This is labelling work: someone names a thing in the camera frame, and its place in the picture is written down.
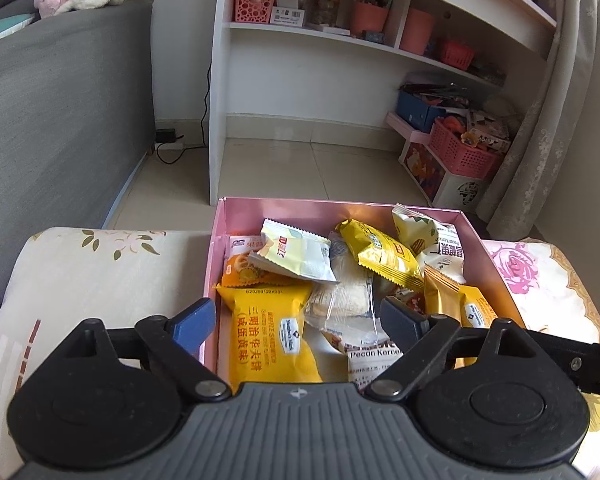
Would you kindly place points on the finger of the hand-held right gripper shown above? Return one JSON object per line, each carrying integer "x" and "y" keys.
{"x": 590, "y": 365}

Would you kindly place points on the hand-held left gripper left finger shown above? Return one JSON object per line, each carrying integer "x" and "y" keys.
{"x": 195, "y": 321}

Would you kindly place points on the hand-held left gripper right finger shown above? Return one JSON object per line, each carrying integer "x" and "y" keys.
{"x": 400, "y": 322}

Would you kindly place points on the large red snack packet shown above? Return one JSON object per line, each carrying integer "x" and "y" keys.
{"x": 410, "y": 304}

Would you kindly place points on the gold snack packet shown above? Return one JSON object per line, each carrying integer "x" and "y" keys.
{"x": 437, "y": 295}

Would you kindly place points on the white pecan snack packet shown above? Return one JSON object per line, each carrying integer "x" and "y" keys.
{"x": 370, "y": 365}
{"x": 445, "y": 262}

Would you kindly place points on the clear packet of white snack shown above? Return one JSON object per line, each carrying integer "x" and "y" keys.
{"x": 340, "y": 300}

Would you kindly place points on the orange lotus root packet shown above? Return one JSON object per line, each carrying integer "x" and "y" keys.
{"x": 240, "y": 272}

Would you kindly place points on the white and yellow snack packet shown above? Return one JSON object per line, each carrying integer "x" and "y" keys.
{"x": 295, "y": 255}

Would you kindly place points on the pink cardboard box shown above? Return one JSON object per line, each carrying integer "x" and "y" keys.
{"x": 290, "y": 210}

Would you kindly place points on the yellow waffle snack packet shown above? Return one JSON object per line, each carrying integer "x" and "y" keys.
{"x": 475, "y": 310}
{"x": 265, "y": 330}

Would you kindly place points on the white printed storage box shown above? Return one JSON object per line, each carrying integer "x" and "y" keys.
{"x": 425, "y": 165}

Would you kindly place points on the large pink basket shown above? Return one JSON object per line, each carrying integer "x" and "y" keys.
{"x": 460, "y": 155}

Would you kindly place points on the black power adapter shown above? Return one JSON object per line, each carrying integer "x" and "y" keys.
{"x": 165, "y": 135}

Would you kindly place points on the white shelf unit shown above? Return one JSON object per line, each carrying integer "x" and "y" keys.
{"x": 217, "y": 110}

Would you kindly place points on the blue box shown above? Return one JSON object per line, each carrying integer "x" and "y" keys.
{"x": 417, "y": 110}

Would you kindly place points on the grey sofa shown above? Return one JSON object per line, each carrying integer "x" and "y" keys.
{"x": 55, "y": 135}

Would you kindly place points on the patterned curtain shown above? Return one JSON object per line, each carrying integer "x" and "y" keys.
{"x": 555, "y": 110}

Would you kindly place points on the small red basket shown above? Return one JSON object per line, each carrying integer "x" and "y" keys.
{"x": 457, "y": 55}

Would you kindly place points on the tall pink pot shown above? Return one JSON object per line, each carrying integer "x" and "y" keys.
{"x": 417, "y": 32}

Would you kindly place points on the salmon pot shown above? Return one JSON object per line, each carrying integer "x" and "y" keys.
{"x": 369, "y": 17}

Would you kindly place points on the pink perforated basket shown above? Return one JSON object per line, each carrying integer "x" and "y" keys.
{"x": 254, "y": 9}

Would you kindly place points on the white labelled box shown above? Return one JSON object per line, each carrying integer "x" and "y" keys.
{"x": 287, "y": 16}

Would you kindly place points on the glass jar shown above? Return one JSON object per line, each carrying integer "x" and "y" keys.
{"x": 325, "y": 7}

